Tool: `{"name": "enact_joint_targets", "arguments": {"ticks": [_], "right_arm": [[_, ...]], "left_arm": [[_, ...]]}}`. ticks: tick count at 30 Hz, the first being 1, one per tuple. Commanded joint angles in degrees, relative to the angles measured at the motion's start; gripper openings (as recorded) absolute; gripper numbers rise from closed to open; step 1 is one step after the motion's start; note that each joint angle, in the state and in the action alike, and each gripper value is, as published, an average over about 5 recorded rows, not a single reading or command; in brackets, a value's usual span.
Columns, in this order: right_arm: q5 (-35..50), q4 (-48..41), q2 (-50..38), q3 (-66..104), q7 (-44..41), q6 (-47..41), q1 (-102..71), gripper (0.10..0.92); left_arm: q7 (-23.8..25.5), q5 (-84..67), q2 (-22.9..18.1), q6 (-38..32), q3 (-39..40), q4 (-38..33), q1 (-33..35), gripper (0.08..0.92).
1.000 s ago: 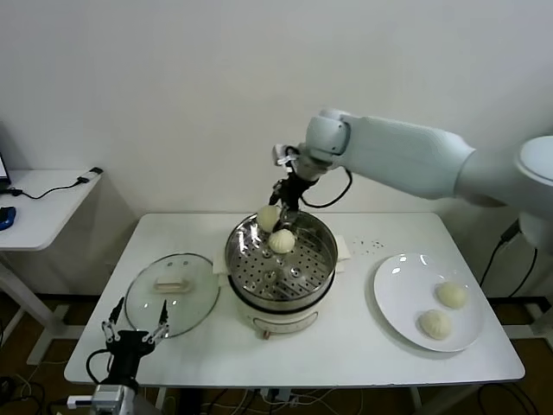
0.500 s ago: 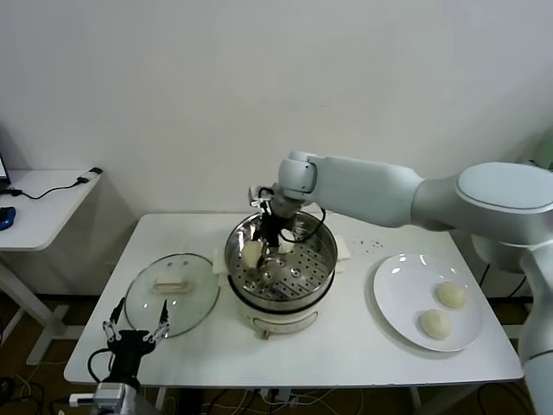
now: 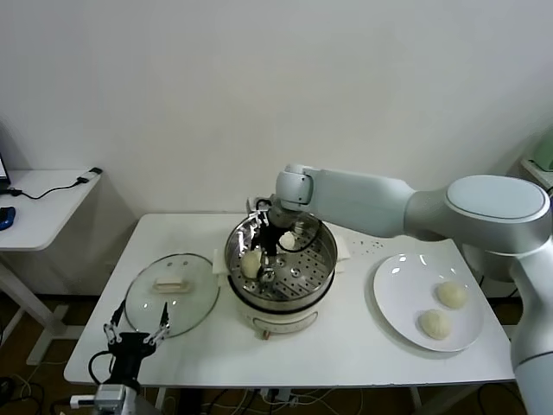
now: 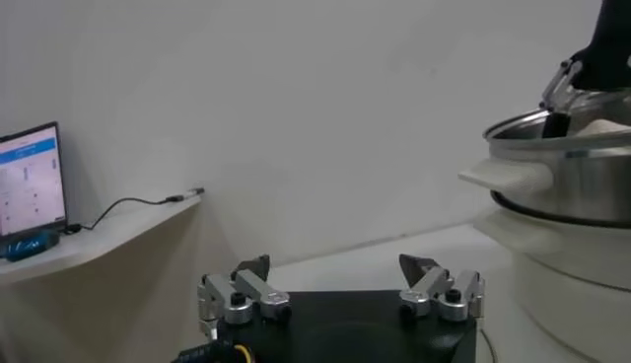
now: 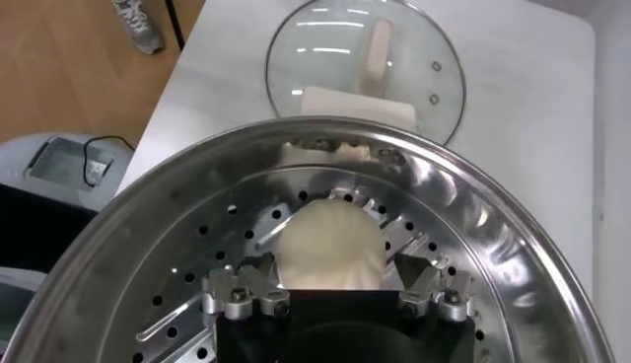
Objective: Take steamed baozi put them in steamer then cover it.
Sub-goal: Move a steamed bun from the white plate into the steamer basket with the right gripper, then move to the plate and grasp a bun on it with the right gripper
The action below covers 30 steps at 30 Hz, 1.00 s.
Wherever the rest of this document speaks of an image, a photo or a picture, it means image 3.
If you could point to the black laptop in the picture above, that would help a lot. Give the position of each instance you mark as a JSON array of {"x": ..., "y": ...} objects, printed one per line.
[{"x": 3, "y": 168}]

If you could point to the blue computer mouse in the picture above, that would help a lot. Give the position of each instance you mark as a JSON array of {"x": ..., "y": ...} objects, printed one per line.
[{"x": 6, "y": 218}]

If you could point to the white power strip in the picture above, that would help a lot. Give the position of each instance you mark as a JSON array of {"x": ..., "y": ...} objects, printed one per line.
[{"x": 276, "y": 394}]

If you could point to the white shelf table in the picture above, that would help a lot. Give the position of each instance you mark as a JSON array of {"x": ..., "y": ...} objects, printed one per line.
[{"x": 533, "y": 166}]

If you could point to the white round plate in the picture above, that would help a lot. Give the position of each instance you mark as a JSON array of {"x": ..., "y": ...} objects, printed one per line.
[{"x": 397, "y": 294}]

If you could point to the round glass pot lid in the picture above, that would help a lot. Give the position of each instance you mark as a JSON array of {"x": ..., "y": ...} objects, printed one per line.
[{"x": 194, "y": 276}]

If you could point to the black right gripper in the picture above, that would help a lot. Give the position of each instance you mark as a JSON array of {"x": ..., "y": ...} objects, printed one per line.
[{"x": 270, "y": 238}]

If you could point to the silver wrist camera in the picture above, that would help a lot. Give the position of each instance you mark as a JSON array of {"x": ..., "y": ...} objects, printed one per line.
[
  {"x": 116, "y": 397},
  {"x": 259, "y": 214}
]

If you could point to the stainless steel steamer basket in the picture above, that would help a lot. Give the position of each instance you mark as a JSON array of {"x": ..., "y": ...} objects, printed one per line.
[{"x": 311, "y": 268}]

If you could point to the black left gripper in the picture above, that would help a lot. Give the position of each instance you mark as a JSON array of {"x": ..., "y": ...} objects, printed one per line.
[{"x": 129, "y": 352}]

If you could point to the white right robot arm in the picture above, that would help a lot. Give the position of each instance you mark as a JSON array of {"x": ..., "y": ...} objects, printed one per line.
[{"x": 367, "y": 194}]

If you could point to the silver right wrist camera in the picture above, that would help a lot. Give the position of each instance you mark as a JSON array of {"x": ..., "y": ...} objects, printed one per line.
[{"x": 259, "y": 214}]

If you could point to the white steamed baozi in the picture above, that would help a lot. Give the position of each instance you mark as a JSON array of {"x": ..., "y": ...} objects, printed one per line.
[
  {"x": 250, "y": 264},
  {"x": 287, "y": 240},
  {"x": 434, "y": 324},
  {"x": 451, "y": 295}
]

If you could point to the white side table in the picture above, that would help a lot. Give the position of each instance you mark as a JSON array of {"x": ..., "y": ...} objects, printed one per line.
[{"x": 43, "y": 216}]

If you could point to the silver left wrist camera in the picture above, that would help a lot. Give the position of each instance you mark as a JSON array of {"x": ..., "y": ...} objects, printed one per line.
[{"x": 116, "y": 397}]

